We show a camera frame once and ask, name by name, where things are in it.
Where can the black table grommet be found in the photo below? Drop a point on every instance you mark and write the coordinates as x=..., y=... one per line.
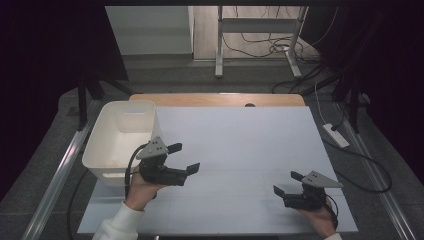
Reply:
x=250, y=105

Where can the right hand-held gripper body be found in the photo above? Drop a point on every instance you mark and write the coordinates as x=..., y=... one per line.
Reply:
x=308, y=197

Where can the metal floor rail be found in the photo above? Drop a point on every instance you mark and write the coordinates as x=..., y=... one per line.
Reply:
x=56, y=183
x=376, y=180

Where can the person's left hand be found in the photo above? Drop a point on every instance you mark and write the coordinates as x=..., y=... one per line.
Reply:
x=143, y=193

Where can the white foam board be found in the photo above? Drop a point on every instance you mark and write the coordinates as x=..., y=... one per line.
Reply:
x=246, y=160

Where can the white power strip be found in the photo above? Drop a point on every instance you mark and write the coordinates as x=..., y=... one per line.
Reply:
x=336, y=135

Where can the white cabinet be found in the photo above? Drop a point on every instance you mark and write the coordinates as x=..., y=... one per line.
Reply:
x=150, y=30

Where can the white plastic bin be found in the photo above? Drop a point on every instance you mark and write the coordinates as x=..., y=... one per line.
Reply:
x=116, y=143

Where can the black metal stand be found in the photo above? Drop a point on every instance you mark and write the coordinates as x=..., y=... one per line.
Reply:
x=82, y=106
x=354, y=106

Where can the white metal desk frame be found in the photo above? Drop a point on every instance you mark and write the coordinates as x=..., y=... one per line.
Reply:
x=256, y=25

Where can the person's right hand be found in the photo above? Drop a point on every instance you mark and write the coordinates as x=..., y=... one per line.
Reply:
x=318, y=218

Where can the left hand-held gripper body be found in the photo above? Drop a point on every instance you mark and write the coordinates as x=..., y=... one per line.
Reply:
x=160, y=173

